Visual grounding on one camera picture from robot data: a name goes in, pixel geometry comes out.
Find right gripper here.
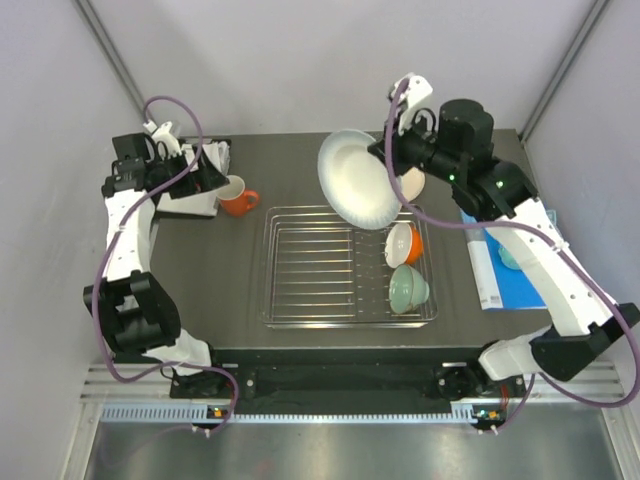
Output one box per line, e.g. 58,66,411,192
368,108,460,187

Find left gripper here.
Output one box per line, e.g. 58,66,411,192
147,144,228,199

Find orange mug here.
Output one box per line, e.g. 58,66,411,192
216,175,260,217

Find white blue-rimmed plate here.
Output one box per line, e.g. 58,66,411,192
317,129,401,230

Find pink floral plate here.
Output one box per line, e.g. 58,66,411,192
397,167,426,202

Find orange and white bowl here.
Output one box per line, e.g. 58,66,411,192
384,223,424,269

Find green ceramic bowl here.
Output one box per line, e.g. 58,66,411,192
388,264,430,315

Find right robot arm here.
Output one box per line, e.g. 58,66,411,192
369,94,639,396

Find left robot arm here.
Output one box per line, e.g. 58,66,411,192
83,125,230,397

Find teal cat-ear headphones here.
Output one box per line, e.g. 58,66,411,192
498,246,521,271

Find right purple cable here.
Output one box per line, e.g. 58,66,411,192
385,79,640,436

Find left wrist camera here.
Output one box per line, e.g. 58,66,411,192
143,120,182,156

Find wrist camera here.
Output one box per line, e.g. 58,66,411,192
388,72,433,135
143,120,182,156

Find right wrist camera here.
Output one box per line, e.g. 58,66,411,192
388,72,433,135

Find wire dish rack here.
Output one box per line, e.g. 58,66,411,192
259,205,438,328

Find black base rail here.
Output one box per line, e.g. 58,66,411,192
170,347,525,420

